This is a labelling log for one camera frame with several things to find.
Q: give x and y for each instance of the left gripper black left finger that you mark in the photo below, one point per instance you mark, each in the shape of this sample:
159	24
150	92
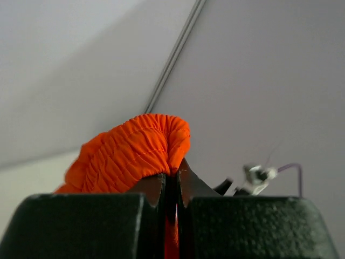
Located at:
128	225

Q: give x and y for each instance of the orange shorts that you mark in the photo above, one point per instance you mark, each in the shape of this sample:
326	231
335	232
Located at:
116	160

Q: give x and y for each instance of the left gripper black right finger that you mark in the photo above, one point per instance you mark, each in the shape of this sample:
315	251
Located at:
213	225

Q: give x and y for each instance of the aluminium corner post left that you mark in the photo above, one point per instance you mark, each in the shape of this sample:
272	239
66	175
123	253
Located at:
175	53

